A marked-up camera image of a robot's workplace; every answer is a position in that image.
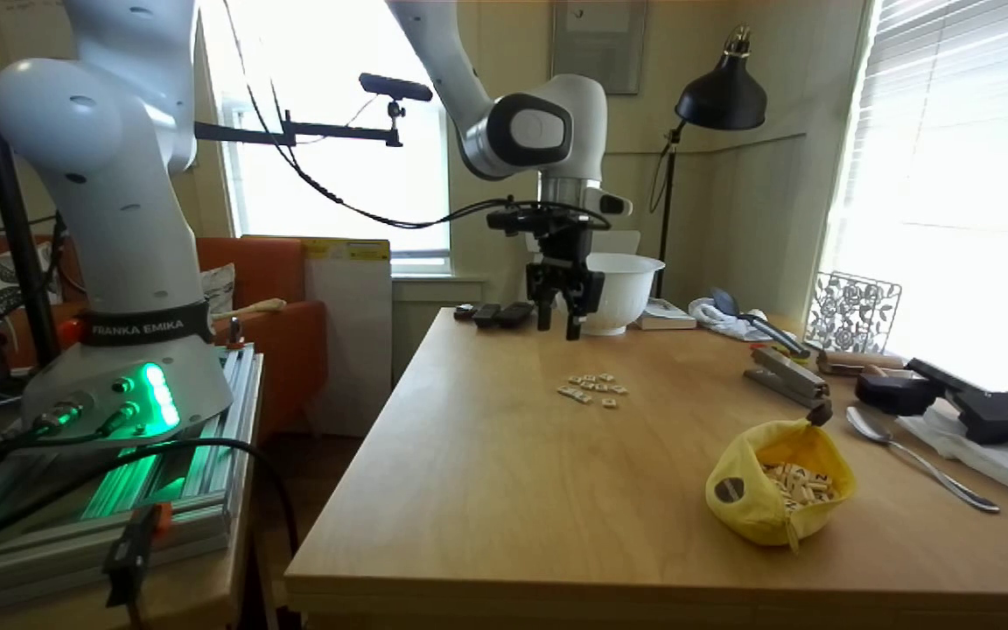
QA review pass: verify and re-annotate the white board panel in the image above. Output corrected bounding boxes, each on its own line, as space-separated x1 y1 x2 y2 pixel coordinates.
302 236 394 439

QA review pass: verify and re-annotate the black hole punch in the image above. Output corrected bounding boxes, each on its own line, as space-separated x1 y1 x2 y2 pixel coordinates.
901 355 1008 448

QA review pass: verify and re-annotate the white flat tray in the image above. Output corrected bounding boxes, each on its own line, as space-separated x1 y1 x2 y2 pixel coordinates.
892 397 1008 519

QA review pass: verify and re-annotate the white window blind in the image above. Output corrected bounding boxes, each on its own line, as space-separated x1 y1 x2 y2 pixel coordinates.
815 0 1008 407

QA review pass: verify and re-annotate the black vertical stand pole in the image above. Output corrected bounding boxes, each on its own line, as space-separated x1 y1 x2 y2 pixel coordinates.
0 0 64 368

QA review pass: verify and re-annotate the large black remote control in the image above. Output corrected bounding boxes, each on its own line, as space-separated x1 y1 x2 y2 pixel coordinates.
471 297 537 332

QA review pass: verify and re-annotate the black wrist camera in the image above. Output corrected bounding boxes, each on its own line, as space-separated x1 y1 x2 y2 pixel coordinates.
484 204 556 236

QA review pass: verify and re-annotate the orange box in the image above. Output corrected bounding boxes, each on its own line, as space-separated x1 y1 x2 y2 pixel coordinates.
195 235 333 439

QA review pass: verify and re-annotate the black plug connector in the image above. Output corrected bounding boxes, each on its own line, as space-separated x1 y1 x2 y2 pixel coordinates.
99 505 163 609

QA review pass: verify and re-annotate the black round tape dispenser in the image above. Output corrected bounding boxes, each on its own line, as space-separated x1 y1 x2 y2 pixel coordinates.
853 368 936 418

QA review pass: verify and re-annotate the yellow pouch with tiles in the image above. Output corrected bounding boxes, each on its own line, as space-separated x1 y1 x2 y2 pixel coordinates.
702 417 859 551

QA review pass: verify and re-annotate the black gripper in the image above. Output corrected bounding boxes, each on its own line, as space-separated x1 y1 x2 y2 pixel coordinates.
526 222 610 343

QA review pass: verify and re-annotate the metal spoon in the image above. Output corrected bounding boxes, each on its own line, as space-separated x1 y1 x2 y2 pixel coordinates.
844 402 1005 519

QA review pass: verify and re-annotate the brown wooden item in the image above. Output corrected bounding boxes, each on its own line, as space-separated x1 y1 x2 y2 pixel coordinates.
815 343 881 378

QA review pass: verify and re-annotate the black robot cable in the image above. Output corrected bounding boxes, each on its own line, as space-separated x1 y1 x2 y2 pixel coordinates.
218 0 531 235

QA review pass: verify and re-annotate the aluminium robot mounting platform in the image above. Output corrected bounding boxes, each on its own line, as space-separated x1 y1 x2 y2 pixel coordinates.
0 343 270 591

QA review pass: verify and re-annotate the grey cloth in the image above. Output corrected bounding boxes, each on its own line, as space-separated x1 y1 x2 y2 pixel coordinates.
687 285 765 343

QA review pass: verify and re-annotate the black camera on boom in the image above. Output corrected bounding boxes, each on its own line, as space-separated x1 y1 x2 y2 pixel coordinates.
356 68 437 106

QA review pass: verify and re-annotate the black desk lamp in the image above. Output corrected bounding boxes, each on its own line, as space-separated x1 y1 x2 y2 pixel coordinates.
648 29 769 305

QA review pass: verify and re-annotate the grey wall panel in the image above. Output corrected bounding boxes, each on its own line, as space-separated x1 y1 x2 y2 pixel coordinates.
545 0 652 99

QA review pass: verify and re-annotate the black pen tool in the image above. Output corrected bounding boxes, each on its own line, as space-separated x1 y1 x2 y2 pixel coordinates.
746 312 820 360

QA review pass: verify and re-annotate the grey metal stapler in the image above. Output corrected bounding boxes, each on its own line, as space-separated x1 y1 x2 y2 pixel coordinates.
740 343 831 411

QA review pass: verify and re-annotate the white wire mesh holder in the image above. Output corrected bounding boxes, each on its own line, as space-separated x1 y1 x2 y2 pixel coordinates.
803 268 905 360

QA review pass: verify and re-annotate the black loose cable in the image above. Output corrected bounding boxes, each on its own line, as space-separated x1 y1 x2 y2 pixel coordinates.
0 430 303 630

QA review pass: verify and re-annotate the white plastic bowl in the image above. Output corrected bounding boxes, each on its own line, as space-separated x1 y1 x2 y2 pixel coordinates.
579 249 667 343

